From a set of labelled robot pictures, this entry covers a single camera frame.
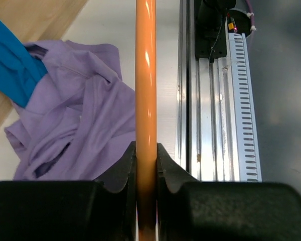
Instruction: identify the aluminium mounting rail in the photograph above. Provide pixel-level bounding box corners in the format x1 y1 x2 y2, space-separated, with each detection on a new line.
175 1 262 182

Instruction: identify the blue t shirt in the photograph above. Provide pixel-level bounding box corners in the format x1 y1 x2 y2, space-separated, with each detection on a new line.
0 21 47 108

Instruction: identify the orange brown hanger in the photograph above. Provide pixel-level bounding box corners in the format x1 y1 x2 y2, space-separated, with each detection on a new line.
135 1 157 240

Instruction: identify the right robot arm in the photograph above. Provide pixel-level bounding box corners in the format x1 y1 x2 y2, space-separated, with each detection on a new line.
194 0 236 63

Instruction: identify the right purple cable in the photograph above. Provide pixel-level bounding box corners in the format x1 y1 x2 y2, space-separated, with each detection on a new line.
244 0 258 48

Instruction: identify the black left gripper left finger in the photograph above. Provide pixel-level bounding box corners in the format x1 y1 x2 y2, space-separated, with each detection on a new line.
0 143 136 240

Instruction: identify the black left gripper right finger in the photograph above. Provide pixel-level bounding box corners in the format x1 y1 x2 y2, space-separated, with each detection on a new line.
157 144 301 240

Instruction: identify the lilac t shirt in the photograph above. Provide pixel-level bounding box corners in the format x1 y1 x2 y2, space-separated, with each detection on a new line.
5 40 135 180

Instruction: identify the wooden clothes rack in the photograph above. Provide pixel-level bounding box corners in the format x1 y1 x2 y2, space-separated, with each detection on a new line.
0 1 87 126

